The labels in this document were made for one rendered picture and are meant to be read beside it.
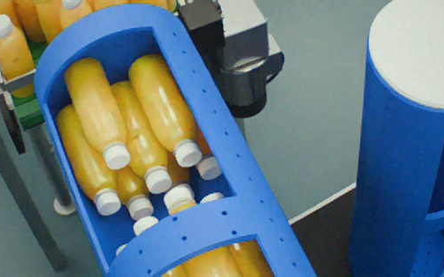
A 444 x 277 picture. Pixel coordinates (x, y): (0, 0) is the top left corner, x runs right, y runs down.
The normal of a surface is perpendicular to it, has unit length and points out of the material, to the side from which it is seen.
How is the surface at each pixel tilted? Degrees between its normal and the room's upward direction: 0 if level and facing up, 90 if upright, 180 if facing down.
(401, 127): 90
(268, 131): 0
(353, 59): 0
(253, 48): 90
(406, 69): 0
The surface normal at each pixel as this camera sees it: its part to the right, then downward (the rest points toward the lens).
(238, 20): -0.08, -0.54
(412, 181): -0.33, 0.80
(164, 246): -0.37, -0.40
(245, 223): 0.37, -0.65
